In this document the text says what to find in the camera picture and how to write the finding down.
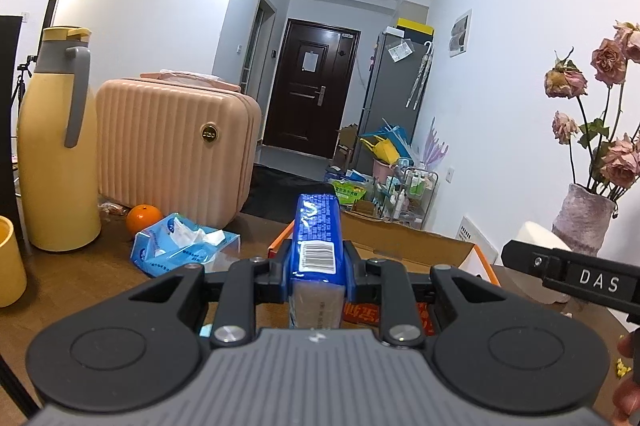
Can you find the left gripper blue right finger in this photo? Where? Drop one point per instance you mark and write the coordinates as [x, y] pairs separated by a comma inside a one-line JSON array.
[[356, 277]]

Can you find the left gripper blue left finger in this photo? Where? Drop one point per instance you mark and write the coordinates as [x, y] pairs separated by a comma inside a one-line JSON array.
[[280, 270]]

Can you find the blue tissue pocket pack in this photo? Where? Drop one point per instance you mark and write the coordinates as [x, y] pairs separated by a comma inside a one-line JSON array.
[[316, 272]]

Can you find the blue soft tissue pack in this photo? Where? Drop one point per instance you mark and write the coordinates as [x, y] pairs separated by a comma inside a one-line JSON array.
[[176, 241]]

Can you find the person's right hand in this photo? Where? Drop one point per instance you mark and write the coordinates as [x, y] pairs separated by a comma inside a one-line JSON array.
[[627, 395]]

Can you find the red cardboard box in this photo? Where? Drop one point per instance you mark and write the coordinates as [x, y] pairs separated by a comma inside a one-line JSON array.
[[417, 250]]

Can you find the pink textured vase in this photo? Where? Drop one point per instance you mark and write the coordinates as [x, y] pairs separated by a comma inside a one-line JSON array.
[[583, 220]]

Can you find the black chair back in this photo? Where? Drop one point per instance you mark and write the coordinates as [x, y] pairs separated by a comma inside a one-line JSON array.
[[274, 193]]

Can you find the yellow crumbs on table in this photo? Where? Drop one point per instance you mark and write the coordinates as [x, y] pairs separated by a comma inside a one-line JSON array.
[[621, 369]]

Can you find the dried pink roses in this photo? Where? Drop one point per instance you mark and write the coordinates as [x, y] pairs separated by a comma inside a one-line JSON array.
[[603, 159]]

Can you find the blue and yellow bags pile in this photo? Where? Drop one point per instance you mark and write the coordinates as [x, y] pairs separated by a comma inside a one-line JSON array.
[[389, 144]]

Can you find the purple decorative plant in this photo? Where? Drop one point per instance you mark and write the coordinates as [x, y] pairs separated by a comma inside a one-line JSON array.
[[435, 150]]

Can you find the orange fruit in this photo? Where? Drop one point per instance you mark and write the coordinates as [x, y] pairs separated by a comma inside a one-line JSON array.
[[142, 216]]

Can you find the pink ribbed suitcase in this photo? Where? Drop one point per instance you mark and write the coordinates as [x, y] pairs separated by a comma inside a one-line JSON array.
[[182, 148]]

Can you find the dark brown door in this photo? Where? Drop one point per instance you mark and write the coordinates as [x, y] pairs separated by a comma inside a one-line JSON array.
[[310, 88]]

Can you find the grey refrigerator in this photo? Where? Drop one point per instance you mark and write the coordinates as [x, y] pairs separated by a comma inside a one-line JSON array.
[[397, 82]]

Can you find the yellow box on fridge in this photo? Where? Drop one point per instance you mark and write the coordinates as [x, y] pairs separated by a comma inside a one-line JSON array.
[[409, 25]]

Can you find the yellow thermos jug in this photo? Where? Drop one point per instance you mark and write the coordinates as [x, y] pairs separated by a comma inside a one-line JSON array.
[[57, 145]]

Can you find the yellow mug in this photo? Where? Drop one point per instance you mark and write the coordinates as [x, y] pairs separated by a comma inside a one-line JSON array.
[[13, 281]]

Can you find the black paper bag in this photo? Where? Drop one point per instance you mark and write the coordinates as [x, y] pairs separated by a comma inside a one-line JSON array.
[[10, 27]]

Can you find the wire storage cart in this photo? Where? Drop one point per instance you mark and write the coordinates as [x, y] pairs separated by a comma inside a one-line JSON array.
[[405, 196]]

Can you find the wall picture frame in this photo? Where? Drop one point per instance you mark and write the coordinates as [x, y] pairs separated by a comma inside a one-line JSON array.
[[459, 35]]

